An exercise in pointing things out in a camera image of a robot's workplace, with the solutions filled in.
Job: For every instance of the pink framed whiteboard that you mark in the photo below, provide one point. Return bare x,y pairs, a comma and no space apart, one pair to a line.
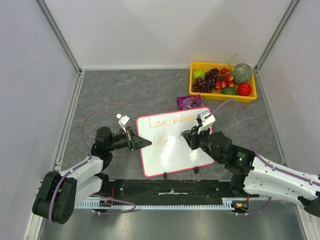
170,154

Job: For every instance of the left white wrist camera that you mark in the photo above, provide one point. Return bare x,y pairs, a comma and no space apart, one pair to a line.
122,120

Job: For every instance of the green netted melon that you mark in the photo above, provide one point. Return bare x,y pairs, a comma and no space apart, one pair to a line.
242,73

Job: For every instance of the red apple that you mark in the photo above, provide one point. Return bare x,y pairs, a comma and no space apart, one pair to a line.
244,89

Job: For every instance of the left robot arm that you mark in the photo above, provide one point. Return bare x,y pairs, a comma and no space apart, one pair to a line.
60,192

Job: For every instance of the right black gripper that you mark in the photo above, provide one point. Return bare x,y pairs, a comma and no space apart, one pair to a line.
194,139

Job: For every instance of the dark purple grape bunch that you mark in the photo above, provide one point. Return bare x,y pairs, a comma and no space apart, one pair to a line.
207,84

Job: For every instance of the green mango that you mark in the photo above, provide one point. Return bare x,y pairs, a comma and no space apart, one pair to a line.
229,91

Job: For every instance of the red peach cluster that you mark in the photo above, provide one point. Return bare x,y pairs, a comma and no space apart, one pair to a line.
224,79

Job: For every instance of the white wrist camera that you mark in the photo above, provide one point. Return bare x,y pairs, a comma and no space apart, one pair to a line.
122,120
205,121

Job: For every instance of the purple snack bag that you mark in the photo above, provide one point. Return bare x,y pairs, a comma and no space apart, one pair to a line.
190,102

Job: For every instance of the light blue cable duct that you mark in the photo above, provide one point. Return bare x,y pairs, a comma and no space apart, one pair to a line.
98,204

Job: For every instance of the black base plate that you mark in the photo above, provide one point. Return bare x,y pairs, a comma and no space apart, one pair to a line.
171,192

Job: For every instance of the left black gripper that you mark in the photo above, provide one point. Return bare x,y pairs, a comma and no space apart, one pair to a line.
134,142

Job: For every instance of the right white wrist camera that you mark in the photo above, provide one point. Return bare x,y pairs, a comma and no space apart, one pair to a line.
205,121

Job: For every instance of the green apple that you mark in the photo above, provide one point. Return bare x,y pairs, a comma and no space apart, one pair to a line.
199,73

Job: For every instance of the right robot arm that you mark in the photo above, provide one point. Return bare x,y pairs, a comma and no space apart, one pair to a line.
253,174

